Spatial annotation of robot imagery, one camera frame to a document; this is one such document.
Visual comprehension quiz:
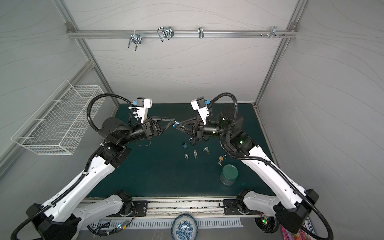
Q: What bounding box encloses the brass padlock with keys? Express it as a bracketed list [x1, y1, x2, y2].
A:
[218, 155, 227, 167]

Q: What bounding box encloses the black padlock with keys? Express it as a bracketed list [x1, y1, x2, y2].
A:
[189, 138, 196, 145]

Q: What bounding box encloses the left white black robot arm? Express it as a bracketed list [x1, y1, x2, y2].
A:
[10, 94, 175, 240]

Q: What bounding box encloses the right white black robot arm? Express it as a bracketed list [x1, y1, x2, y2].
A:
[174, 93, 334, 240]

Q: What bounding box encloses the green table mat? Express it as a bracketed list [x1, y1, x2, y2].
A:
[86, 103, 287, 198]

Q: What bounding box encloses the green lidded jar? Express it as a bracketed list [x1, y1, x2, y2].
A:
[220, 165, 239, 186]

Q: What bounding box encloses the metal U-bolt clamp left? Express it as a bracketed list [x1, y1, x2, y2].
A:
[128, 33, 142, 51]

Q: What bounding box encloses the metal u-bolt clamp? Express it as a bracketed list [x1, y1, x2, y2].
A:
[157, 26, 175, 42]
[128, 33, 142, 51]

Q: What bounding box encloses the metal U-bolt clamp middle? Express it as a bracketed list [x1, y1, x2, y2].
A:
[157, 26, 175, 42]

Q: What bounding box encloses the blue white patterned plate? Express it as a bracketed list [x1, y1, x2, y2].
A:
[171, 214, 199, 240]

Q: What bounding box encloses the metal bolt clamp right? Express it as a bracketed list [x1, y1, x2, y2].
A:
[260, 27, 287, 39]

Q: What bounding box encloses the black round fan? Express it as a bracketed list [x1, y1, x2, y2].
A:
[255, 217, 280, 234]

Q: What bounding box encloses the pink Fox's candy bag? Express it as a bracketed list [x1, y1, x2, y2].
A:
[281, 218, 315, 240]

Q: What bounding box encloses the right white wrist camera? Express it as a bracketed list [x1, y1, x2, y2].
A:
[191, 97, 211, 125]

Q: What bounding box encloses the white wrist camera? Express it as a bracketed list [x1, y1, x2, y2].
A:
[129, 98, 152, 124]
[191, 97, 211, 125]

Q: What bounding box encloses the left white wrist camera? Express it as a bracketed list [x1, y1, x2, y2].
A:
[129, 98, 152, 124]

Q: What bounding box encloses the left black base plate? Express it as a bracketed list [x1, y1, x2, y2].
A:
[119, 201, 148, 217]

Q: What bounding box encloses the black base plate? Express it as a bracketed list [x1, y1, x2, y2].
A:
[222, 199, 250, 216]
[119, 201, 148, 217]

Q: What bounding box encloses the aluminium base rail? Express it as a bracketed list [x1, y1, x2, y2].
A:
[77, 195, 304, 221]

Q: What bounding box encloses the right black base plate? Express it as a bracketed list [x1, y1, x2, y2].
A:
[222, 199, 250, 216]

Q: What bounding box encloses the small metal bracket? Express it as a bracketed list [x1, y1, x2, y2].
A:
[198, 27, 204, 39]

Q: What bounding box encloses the white vented cable duct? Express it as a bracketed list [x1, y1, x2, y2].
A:
[89, 217, 244, 230]

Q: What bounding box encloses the white wire basket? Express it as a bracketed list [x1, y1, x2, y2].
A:
[11, 80, 103, 156]

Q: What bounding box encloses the aluminium crossbar rail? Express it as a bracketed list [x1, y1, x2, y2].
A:
[67, 29, 299, 39]

